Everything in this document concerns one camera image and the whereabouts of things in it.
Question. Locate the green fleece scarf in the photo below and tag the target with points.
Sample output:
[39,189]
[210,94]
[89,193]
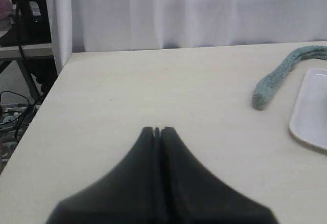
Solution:
[267,87]

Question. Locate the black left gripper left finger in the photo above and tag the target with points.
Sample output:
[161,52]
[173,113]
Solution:
[124,195]

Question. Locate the grey side table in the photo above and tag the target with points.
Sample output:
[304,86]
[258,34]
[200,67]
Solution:
[31,52]

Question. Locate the white backdrop curtain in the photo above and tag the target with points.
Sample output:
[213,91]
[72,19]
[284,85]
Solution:
[121,25]

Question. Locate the white rectangular tray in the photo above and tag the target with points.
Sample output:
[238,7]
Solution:
[308,120]

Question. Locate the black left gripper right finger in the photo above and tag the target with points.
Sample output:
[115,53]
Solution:
[195,195]

